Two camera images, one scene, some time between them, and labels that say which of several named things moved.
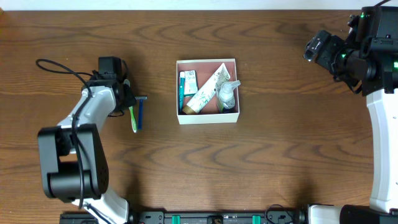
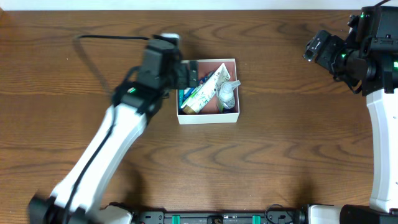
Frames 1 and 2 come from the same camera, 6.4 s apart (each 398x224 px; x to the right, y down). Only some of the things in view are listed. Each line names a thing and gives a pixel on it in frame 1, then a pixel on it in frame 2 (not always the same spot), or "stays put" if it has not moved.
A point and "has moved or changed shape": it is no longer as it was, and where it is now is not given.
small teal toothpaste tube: [181, 89] stays put
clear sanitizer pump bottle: [226, 99] stays put
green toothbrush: [134, 122] has moved or changed shape
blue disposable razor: [141, 98] has moved or changed shape
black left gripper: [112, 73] -> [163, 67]
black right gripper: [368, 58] stays put
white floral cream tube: [195, 105] stays put
